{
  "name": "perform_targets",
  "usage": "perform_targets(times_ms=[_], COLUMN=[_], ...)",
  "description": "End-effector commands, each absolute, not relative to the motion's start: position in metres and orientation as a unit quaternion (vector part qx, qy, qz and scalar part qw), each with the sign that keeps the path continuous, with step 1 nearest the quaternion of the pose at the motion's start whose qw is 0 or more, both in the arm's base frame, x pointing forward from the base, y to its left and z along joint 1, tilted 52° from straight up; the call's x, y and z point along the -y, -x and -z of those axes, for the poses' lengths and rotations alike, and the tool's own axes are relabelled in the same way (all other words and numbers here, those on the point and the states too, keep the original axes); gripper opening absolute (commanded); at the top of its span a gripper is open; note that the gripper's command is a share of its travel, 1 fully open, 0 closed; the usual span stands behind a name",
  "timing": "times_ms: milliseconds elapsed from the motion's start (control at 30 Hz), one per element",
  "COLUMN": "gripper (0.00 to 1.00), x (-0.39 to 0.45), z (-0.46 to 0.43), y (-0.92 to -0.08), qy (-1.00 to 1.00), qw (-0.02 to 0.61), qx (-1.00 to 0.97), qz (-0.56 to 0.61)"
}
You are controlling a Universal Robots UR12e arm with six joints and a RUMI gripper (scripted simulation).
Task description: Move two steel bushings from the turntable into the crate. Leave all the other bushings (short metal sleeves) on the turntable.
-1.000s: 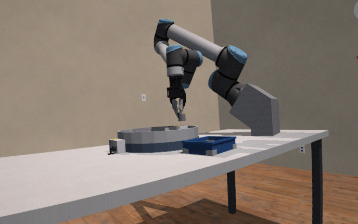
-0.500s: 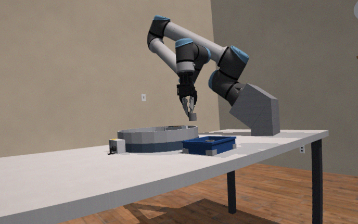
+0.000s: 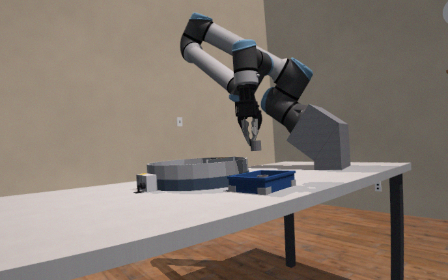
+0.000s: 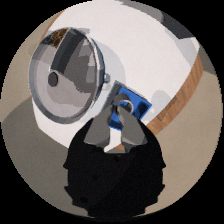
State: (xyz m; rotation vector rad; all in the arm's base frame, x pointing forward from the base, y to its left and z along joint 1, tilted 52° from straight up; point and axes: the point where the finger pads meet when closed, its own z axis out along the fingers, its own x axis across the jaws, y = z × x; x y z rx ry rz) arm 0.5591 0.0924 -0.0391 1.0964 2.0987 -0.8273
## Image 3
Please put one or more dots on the blue crate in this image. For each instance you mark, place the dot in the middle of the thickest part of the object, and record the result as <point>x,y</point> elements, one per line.
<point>250,183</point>

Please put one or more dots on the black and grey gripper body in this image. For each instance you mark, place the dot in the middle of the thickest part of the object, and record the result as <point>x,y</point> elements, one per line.
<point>246,108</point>

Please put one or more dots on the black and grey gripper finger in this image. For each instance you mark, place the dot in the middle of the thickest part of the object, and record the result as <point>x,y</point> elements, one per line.
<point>244,126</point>
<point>256,122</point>

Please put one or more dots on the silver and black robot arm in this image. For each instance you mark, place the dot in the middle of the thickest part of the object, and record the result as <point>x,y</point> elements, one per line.
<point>250,64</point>

